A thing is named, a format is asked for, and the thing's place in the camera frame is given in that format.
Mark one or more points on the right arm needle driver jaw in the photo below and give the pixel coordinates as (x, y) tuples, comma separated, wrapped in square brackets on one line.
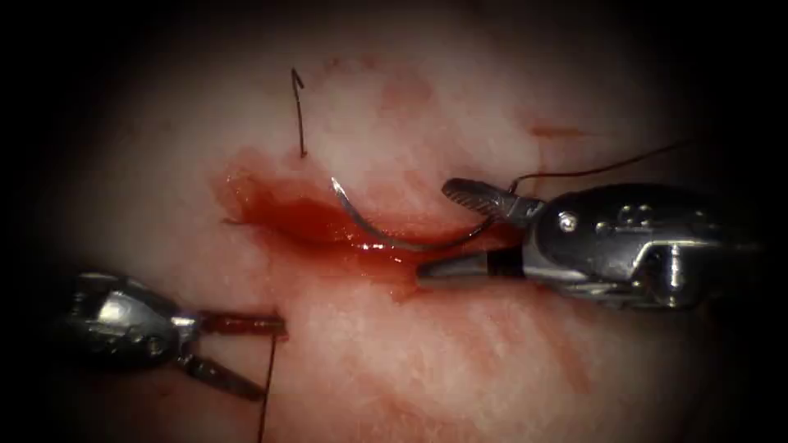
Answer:
[(486, 198), (468, 269)]

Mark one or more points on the short black thread piece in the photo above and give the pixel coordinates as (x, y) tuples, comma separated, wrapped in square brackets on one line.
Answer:
[(299, 117)]

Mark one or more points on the tissue pad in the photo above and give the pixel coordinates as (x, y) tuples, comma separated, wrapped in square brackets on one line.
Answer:
[(431, 369)]

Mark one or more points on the left arm needle driver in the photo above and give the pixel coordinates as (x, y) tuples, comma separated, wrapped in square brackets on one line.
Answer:
[(123, 326)]

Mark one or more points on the curved steel needle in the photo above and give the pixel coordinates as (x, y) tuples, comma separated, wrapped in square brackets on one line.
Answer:
[(400, 246)]

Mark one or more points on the right arm needle driver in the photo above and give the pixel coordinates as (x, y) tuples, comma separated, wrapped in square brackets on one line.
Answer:
[(615, 246)]

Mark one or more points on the left arm needle driver jaw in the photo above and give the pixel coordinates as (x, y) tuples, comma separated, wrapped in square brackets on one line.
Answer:
[(221, 376), (243, 325)]

